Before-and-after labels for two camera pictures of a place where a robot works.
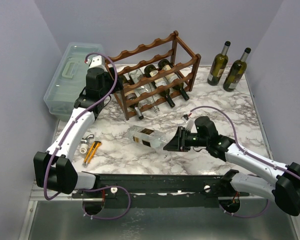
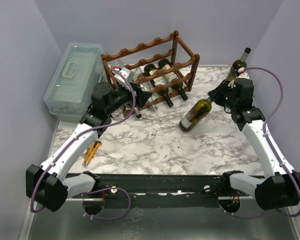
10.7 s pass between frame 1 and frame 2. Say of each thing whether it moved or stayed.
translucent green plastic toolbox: stayed
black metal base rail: stayed
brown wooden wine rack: stayed
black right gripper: moved
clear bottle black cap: moved
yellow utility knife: stayed
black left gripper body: moved
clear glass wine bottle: stayed
